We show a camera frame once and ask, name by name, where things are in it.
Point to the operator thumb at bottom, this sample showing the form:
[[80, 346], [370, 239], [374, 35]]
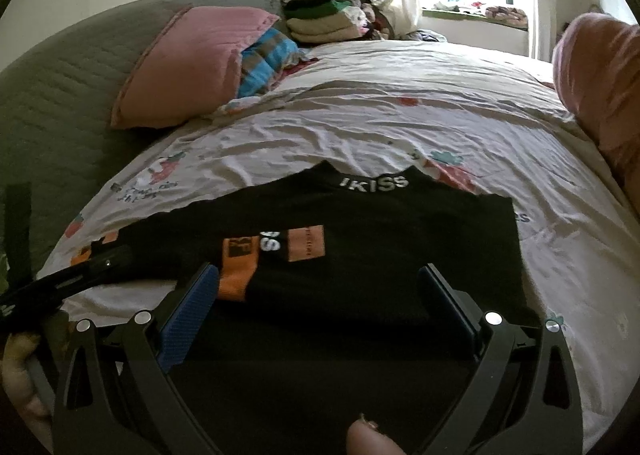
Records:
[[363, 438]]

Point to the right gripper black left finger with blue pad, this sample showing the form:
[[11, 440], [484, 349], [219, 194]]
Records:
[[115, 395]]

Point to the blue striped folded cloth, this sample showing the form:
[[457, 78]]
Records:
[[263, 63]]

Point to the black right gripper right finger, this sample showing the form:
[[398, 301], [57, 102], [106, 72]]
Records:
[[523, 396]]

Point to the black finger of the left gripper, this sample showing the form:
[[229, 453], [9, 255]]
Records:
[[100, 263]]

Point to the orange black sock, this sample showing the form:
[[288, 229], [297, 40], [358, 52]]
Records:
[[243, 256]]

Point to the pink rolled duvet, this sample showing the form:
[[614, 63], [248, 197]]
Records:
[[596, 76]]

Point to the grey quilted headboard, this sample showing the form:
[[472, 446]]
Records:
[[56, 102]]

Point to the white strawberry print bedsheet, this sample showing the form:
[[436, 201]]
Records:
[[482, 121]]

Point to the pink pillow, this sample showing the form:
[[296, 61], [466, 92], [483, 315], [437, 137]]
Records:
[[192, 67]]

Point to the stack of folded clothes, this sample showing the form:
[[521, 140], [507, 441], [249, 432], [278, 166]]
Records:
[[319, 22]]

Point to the black garment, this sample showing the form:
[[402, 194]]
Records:
[[355, 333]]

